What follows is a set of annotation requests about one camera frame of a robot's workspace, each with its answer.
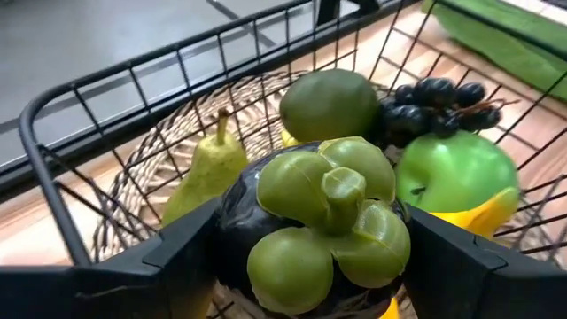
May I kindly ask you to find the green apple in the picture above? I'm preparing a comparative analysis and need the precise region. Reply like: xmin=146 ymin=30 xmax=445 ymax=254
xmin=395 ymin=130 xmax=520 ymax=214

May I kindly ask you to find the black grape bunch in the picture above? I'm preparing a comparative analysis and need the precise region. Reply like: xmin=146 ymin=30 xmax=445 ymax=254
xmin=380 ymin=77 xmax=504 ymax=147

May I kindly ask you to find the black wire basket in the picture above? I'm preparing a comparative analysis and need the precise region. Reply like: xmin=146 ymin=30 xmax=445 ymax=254
xmin=18 ymin=0 xmax=567 ymax=319

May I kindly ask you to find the wire mesh basket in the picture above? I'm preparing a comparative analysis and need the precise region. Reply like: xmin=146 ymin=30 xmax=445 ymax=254
xmin=90 ymin=69 xmax=567 ymax=319

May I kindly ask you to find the dark mangosteen with green calyx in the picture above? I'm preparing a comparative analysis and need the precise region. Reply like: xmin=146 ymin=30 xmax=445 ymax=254
xmin=214 ymin=136 xmax=413 ymax=319

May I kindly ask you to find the corn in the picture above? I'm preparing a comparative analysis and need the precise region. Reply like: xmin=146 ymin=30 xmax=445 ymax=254
xmin=420 ymin=0 xmax=567 ymax=101

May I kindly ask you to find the yellow banana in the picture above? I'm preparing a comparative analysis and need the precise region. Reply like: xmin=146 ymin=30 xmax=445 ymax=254
xmin=281 ymin=129 xmax=302 ymax=148

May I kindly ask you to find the green pear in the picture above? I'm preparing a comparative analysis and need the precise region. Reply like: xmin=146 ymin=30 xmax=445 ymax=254
xmin=161 ymin=108 xmax=249 ymax=227

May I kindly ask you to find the dark green avocado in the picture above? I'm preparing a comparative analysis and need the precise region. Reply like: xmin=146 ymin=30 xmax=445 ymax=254
xmin=279 ymin=68 xmax=381 ymax=143

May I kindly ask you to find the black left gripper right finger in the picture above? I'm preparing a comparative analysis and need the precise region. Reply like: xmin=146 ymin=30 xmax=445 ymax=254
xmin=405 ymin=203 xmax=567 ymax=319

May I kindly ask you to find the yellow starfruit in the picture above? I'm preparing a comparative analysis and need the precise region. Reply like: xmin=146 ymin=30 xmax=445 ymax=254
xmin=379 ymin=185 xmax=520 ymax=319

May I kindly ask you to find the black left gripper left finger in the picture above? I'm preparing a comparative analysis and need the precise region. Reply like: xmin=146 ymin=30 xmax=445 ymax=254
xmin=0 ymin=198 xmax=222 ymax=319

